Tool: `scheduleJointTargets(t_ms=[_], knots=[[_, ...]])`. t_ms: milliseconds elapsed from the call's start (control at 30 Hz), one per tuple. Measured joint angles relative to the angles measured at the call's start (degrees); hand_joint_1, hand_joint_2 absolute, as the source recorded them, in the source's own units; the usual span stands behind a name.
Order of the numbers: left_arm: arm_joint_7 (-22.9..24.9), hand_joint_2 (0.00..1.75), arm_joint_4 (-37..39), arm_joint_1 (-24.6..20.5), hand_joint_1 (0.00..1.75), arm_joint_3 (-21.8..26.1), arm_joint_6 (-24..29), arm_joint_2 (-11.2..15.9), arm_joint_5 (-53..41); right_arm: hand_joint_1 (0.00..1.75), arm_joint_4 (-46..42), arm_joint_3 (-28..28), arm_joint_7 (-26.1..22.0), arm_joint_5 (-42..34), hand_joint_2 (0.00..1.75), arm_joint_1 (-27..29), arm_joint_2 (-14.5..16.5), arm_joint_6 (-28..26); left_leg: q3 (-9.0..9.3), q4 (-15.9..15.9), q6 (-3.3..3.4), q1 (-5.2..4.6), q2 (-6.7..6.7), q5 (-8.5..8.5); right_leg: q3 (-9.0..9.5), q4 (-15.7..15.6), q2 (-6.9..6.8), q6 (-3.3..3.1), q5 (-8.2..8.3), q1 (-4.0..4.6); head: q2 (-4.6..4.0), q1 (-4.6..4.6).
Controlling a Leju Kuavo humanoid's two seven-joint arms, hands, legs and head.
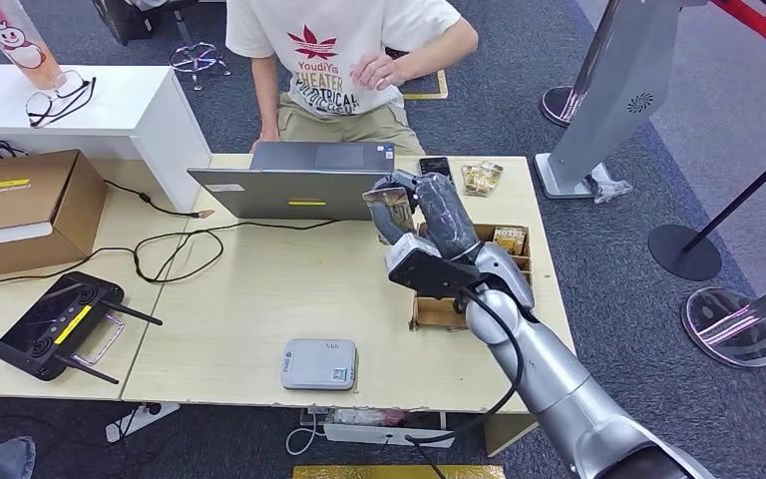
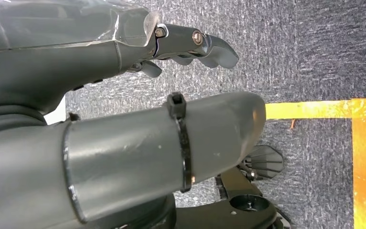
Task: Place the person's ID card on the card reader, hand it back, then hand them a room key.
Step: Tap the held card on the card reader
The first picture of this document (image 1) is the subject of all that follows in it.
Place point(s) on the chrome stool base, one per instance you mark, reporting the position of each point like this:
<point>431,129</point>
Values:
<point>196,61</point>

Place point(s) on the white counter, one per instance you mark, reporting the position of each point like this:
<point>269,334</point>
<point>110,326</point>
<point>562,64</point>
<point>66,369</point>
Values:
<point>125,112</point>

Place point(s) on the gold patterned ID card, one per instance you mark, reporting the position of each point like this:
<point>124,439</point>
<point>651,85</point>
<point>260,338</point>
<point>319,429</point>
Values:
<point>389,201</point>

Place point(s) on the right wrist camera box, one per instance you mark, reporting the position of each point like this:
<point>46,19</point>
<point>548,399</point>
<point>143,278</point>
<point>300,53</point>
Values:
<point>422,268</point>

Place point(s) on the grey card reader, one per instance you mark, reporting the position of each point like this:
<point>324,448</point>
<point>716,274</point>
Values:
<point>317,363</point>

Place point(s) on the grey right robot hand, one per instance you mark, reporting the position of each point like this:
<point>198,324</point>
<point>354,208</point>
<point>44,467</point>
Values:
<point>446,211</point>

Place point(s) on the person's left hand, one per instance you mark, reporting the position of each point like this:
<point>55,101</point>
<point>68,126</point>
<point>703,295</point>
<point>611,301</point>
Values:
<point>376,71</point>

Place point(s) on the wooden card organizer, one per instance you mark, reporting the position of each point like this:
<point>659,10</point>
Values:
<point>436,311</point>

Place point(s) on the person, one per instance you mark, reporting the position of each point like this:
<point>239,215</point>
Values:
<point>356,26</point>

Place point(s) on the black smartphone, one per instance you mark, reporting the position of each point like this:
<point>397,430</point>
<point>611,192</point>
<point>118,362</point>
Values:
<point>434,165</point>

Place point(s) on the gold hotel key card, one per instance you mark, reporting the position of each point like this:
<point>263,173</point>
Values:
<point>510,241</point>

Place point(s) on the black-framed glasses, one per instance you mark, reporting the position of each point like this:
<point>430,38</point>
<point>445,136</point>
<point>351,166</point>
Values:
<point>42,106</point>

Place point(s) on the clear plastic bag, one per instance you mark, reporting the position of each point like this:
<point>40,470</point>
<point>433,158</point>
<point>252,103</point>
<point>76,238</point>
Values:
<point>608,190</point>

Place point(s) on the black stanchion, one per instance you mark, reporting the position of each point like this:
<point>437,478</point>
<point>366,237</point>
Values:
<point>684,254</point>

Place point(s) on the snowman print cup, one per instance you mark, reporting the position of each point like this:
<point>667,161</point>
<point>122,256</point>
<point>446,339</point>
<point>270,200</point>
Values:
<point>19,46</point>

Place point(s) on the person's right hand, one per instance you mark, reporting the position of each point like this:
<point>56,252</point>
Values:
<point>265,139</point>

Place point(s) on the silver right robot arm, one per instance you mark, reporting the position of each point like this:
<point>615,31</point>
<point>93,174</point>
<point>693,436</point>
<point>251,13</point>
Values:
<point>555,377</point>

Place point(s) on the white power strip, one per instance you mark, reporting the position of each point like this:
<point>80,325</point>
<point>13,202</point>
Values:
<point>135,423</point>

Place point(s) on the silver kiosk stand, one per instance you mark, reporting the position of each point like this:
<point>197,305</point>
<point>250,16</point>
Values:
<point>621,86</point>

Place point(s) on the chrome base stanchion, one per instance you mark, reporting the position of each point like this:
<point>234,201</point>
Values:
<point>730,327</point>

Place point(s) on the stack of gold cards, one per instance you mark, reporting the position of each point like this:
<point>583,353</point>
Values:
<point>482,178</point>

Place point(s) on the black remote controller with antennas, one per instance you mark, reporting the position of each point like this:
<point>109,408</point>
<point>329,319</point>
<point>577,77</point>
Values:
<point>52,324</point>

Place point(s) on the brown cardboard box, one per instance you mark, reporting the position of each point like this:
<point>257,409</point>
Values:
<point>26,198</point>

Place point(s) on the yellow floor tape outline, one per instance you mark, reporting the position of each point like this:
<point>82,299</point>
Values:
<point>422,97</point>

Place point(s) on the dark round stanchion base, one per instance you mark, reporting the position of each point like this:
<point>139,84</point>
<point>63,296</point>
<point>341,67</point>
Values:
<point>555,106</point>

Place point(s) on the black office chair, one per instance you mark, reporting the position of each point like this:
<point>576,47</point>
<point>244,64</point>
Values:
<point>122,23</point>

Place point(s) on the white box under table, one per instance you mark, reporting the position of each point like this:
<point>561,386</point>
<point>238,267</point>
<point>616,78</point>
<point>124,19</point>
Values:
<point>370,435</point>

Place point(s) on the gold floor tape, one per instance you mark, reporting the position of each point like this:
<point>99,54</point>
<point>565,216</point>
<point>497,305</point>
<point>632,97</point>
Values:
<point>389,473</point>

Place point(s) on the grey laptop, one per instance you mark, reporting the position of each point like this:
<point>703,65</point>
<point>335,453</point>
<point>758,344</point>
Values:
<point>290,192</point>

